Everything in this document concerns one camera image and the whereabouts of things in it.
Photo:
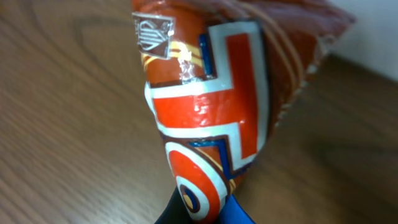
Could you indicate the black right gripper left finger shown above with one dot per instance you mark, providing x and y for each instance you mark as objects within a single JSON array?
[{"x": 175, "y": 211}]

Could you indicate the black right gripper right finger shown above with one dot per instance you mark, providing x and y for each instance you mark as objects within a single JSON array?
[{"x": 233, "y": 213}]

